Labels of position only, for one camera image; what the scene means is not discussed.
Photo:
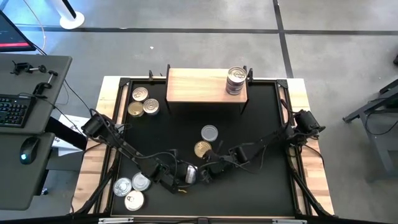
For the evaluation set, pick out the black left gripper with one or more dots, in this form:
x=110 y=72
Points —
x=170 y=179

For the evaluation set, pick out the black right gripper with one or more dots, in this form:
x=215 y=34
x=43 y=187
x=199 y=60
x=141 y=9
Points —
x=219 y=163

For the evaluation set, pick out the green label gold-lid can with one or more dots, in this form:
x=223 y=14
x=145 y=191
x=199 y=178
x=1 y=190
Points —
x=136 y=109
x=201 y=148

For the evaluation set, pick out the green label silver-lid can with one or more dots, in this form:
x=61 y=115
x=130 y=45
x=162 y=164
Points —
x=140 y=183
x=209 y=133

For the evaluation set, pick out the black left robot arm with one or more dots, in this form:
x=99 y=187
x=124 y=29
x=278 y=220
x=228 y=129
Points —
x=130 y=152

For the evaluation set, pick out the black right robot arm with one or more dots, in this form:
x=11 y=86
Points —
x=241 y=154

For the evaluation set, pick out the wooden shelf with black legs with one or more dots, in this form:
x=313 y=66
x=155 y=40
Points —
x=199 y=85

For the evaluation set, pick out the black table mat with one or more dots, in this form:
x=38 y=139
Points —
x=248 y=193

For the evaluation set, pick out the white pull-tab lid can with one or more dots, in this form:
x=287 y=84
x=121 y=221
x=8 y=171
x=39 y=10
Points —
x=134 y=200

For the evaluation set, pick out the shiny ringed silver-lid can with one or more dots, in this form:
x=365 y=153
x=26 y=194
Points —
x=122 y=187

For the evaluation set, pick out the white paper sheet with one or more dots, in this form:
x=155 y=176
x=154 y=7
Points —
x=66 y=150

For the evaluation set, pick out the black desk support bar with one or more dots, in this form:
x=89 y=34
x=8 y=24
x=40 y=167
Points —
x=66 y=133

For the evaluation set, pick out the black computer mouse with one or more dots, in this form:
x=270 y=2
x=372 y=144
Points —
x=28 y=150

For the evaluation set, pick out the black desk clamp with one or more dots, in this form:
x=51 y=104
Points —
x=46 y=82
x=28 y=68

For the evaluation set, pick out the grey desk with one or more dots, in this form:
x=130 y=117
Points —
x=31 y=81

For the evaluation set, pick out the backlit black keyboard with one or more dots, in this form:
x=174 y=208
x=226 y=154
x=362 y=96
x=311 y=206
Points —
x=12 y=110

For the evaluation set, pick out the white floor stand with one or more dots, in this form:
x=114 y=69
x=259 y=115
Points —
x=72 y=19

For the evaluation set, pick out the black computer monitor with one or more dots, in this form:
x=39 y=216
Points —
x=12 y=34

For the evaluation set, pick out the silver metal bracket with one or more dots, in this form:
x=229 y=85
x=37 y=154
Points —
x=115 y=220
x=289 y=221

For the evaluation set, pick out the black metal table frame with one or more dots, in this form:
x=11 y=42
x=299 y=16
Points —
x=125 y=81

